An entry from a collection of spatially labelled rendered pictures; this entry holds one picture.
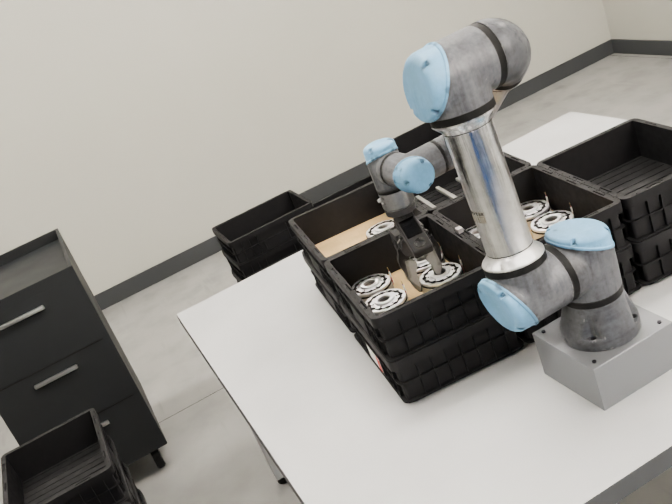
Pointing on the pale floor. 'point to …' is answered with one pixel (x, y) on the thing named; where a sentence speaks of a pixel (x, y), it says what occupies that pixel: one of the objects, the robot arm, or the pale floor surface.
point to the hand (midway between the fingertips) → (429, 283)
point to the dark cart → (65, 354)
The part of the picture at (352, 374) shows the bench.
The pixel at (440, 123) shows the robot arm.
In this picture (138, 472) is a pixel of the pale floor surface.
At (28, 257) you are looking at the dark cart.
